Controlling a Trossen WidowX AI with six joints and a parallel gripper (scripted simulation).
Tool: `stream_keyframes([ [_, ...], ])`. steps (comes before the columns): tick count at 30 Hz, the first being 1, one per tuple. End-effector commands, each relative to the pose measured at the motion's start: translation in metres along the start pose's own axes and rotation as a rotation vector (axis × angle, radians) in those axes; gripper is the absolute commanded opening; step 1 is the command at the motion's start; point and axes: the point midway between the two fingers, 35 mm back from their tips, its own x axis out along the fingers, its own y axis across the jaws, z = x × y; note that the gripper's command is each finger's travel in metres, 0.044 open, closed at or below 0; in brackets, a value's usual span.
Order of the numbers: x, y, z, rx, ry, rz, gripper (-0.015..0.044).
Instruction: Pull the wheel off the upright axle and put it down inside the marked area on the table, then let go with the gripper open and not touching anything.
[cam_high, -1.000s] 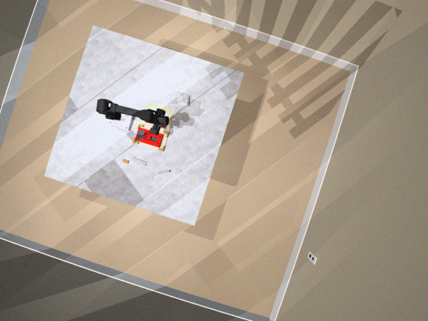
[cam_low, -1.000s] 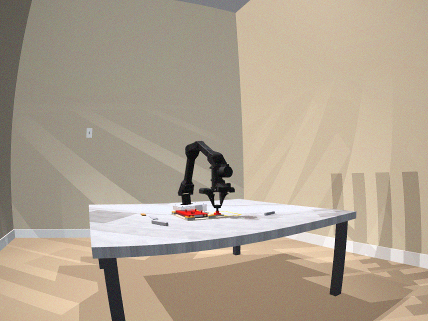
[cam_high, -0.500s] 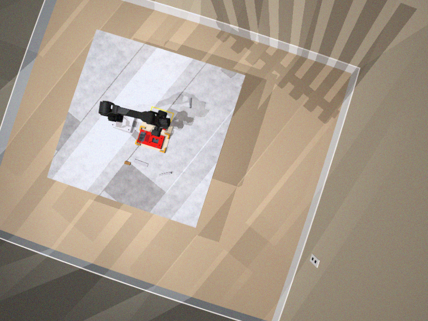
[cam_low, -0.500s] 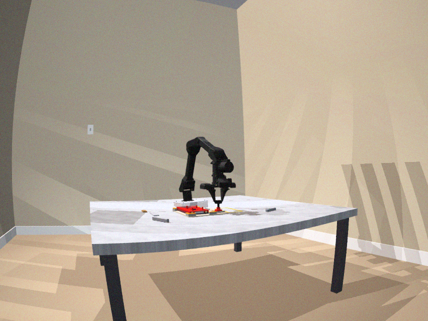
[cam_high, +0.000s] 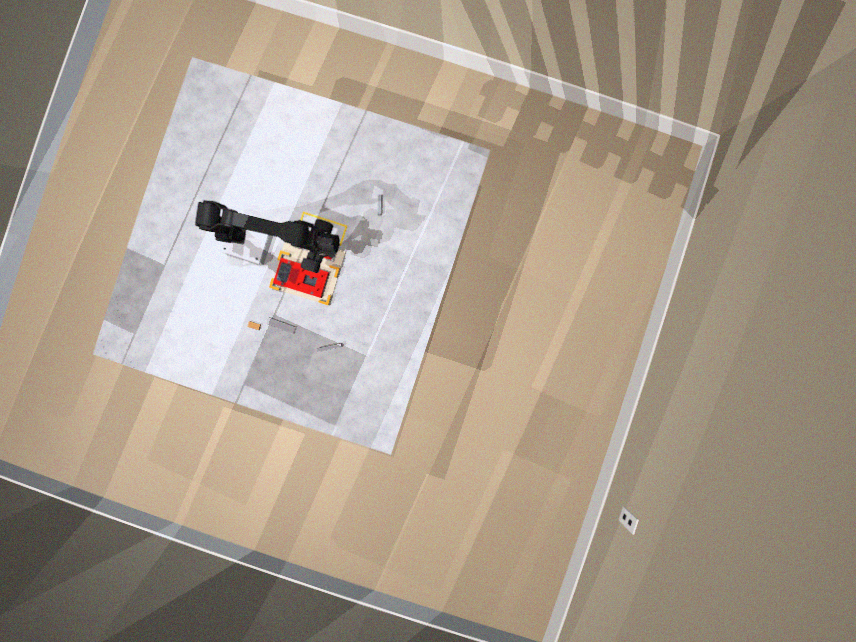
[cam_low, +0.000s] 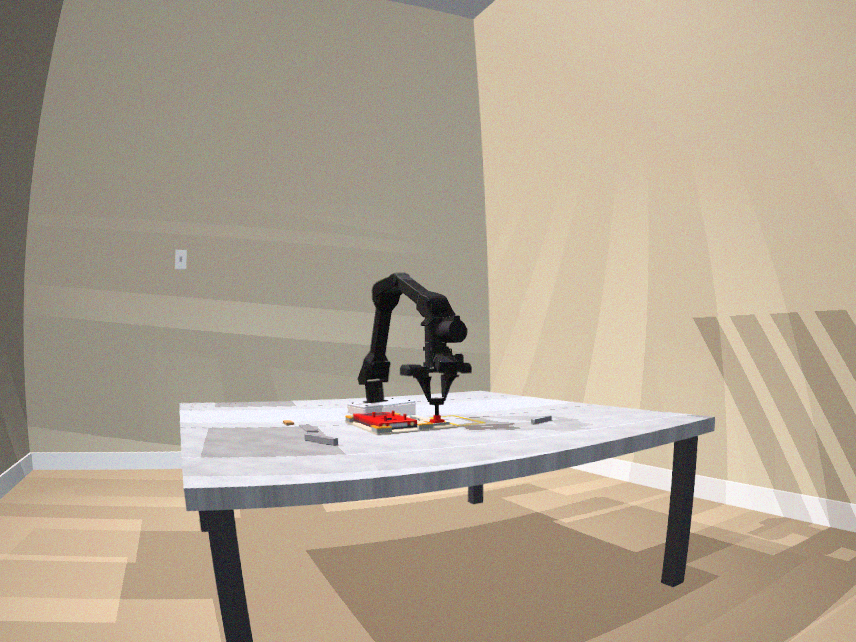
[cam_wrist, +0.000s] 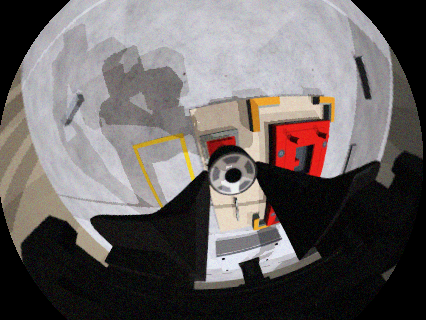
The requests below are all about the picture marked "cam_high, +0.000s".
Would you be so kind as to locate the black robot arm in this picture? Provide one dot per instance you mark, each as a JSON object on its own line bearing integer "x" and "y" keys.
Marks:
{"x": 231, "y": 227}

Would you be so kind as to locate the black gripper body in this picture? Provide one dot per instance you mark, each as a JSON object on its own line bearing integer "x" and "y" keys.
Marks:
{"x": 312, "y": 264}

